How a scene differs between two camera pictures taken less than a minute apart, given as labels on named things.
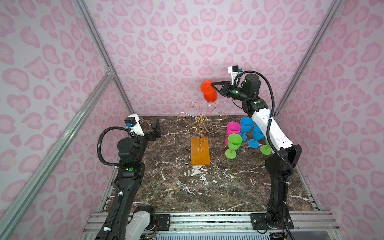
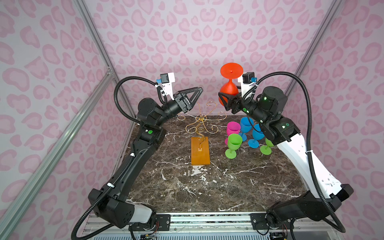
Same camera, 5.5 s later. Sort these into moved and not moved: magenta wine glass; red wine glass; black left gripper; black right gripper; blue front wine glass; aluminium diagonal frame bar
Moved: black left gripper; red wine glass; black right gripper
Not moved: blue front wine glass; magenta wine glass; aluminium diagonal frame bar
